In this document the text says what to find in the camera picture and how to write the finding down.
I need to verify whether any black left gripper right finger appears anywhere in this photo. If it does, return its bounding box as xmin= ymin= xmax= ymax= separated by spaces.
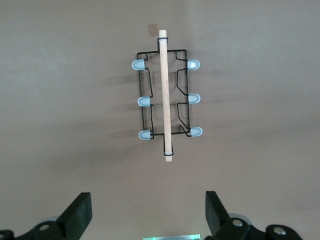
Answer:
xmin=204 ymin=191 xmax=304 ymax=240

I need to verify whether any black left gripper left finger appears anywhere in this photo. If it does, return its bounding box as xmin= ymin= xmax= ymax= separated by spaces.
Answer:
xmin=0 ymin=192 xmax=93 ymax=240

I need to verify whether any black wire cup holder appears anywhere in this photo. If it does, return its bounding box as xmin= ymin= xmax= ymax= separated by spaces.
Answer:
xmin=130 ymin=29 xmax=204 ymax=163

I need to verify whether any shiny metal strip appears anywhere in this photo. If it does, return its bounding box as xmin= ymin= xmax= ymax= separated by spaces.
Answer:
xmin=142 ymin=233 xmax=201 ymax=240

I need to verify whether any brown tape square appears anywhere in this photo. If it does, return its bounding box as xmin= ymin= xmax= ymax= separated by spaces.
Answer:
xmin=146 ymin=23 xmax=159 ymax=38

